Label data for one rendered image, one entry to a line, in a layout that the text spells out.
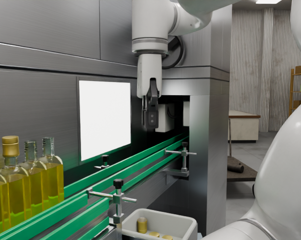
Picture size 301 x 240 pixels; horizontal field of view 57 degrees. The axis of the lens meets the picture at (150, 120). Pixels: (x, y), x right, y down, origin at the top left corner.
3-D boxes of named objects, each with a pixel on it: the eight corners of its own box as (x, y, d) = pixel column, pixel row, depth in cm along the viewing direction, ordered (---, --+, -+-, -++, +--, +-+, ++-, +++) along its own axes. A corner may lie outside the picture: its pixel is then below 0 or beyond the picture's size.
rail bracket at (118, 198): (91, 212, 87) (90, 174, 86) (139, 223, 80) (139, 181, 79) (85, 216, 85) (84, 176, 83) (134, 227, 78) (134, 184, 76)
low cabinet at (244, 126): (235, 132, 955) (235, 110, 947) (259, 143, 752) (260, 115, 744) (187, 132, 950) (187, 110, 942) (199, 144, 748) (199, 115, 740)
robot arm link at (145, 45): (130, 44, 69) (130, 56, 70) (133, 37, 61) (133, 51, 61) (163, 45, 70) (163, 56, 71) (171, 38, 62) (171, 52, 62)
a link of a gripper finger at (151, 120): (144, 99, 64) (144, 128, 65) (146, 100, 61) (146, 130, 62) (158, 99, 65) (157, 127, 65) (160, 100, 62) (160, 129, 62)
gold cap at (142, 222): (143, 223, 95) (143, 235, 96) (149, 219, 98) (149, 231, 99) (135, 220, 97) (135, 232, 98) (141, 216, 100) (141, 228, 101)
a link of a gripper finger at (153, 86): (148, 71, 65) (146, 93, 67) (153, 85, 58) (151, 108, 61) (153, 71, 65) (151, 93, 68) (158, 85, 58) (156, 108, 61)
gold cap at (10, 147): (12, 153, 67) (11, 135, 66) (23, 154, 65) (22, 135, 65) (-2, 156, 63) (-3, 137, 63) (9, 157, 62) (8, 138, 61)
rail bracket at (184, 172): (165, 181, 147) (165, 139, 145) (196, 186, 140) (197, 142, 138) (162, 184, 143) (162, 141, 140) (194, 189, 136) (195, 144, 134)
